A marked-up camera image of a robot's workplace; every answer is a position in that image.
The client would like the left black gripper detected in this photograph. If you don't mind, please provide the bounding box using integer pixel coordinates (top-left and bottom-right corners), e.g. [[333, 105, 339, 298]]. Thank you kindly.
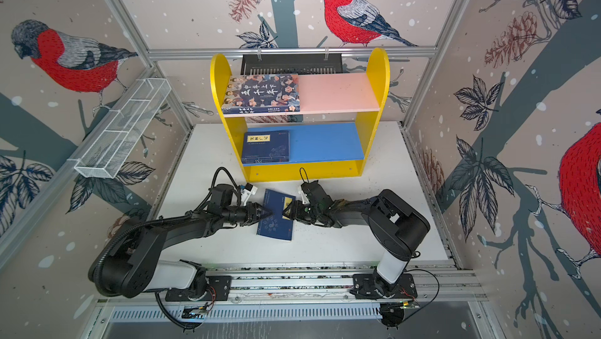
[[222, 202, 273, 226]]

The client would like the navy blue book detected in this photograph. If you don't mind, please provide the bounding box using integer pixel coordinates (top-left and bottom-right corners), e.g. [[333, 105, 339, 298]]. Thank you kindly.
[[243, 160, 290, 167], [257, 190, 296, 241], [241, 130, 290, 162]]

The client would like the illustrated colourful cover book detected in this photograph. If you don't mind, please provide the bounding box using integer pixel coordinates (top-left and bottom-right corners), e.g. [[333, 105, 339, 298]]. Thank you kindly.
[[222, 74, 301, 115]]

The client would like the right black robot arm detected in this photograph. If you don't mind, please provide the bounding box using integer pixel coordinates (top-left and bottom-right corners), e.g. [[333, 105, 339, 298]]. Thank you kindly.
[[283, 180, 430, 299]]

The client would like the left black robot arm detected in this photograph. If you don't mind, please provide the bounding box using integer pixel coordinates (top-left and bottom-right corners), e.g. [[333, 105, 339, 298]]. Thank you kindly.
[[88, 184, 272, 298]]

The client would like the yellow shelf with coloured boards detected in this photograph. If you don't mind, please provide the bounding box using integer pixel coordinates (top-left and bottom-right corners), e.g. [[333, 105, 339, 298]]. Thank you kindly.
[[210, 48, 391, 182]]

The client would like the small green circuit board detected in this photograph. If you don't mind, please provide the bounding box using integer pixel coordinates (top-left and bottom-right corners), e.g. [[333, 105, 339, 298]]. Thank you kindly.
[[182, 306, 211, 320]]

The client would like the black round connector underneath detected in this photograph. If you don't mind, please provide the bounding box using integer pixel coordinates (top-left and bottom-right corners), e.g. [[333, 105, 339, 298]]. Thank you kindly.
[[379, 303, 405, 329]]

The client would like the black slotted vent panel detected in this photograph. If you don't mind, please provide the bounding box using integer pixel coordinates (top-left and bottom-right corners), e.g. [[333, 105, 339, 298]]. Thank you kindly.
[[240, 54, 343, 74]]

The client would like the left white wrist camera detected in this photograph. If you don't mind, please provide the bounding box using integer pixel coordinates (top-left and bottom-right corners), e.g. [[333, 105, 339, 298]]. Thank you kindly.
[[239, 183, 258, 206]]

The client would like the aluminium mounting rail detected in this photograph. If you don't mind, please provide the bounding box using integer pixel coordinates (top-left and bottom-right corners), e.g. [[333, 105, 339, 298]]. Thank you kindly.
[[100, 263, 489, 303]]

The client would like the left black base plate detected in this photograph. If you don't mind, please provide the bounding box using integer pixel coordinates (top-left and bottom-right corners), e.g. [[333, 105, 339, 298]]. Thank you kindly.
[[165, 276, 233, 302]]

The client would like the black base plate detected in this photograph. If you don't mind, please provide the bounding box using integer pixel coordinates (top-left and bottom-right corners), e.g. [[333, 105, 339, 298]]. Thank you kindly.
[[165, 276, 233, 302], [349, 273, 417, 300]]

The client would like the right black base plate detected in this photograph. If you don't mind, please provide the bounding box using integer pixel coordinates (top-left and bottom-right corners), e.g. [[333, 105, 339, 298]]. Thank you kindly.
[[349, 273, 417, 300]]

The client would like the right thin black cable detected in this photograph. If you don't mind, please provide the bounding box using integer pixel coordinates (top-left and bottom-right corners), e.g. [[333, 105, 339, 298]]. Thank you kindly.
[[393, 249, 441, 323]]

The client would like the white wire mesh basket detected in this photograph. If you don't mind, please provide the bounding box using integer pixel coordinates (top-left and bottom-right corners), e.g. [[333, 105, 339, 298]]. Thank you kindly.
[[74, 78, 172, 179]]

